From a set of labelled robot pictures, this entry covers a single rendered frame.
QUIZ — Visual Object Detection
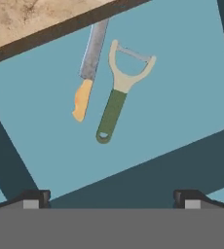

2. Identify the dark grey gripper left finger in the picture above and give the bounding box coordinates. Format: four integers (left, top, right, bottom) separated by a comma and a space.
0, 189, 52, 210

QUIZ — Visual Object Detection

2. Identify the green handled peeler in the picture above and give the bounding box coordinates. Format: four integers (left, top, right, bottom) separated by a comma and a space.
95, 39, 158, 145

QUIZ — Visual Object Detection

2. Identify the knife with orange handle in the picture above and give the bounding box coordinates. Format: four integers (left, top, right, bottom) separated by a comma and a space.
71, 18, 110, 124

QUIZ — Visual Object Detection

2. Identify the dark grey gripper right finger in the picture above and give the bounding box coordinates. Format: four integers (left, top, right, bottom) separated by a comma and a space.
172, 189, 224, 210

